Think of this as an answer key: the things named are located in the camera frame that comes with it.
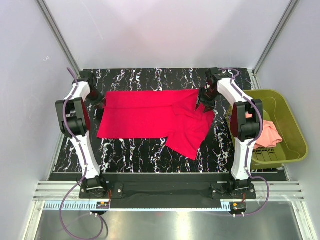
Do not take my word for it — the left aluminium corner post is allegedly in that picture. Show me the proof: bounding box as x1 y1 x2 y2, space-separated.
35 0 80 75

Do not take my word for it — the red t shirt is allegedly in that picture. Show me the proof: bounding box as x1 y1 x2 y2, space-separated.
97 89 215 160

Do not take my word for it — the left small connector board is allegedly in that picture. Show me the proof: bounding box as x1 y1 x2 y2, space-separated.
96 201 110 209

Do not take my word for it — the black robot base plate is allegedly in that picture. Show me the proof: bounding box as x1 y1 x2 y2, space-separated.
78 172 257 209

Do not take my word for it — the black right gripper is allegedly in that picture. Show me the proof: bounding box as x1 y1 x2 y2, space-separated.
194 87 219 114

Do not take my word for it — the small connector board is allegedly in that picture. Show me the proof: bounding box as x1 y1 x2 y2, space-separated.
96 201 110 209
231 202 247 212

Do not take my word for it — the olive green plastic bin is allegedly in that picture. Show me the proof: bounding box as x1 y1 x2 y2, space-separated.
226 88 310 173

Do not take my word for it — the aluminium frame rail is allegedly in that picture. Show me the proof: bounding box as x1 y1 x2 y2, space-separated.
33 181 305 212

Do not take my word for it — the right small connector board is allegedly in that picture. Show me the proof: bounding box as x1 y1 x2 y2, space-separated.
231 202 247 212

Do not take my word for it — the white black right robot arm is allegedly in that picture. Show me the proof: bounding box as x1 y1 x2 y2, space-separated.
195 67 264 199

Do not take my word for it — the right aluminium corner post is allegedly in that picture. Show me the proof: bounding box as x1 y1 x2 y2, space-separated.
252 0 300 76

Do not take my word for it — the aluminium corner post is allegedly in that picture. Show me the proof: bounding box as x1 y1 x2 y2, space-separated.
252 0 300 76
35 0 80 75

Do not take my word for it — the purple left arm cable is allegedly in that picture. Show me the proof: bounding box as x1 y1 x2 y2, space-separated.
59 66 109 238

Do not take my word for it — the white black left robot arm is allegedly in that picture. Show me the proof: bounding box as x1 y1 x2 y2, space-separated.
55 67 108 199

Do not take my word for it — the pink t shirt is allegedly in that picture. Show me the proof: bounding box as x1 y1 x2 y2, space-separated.
253 120 283 149

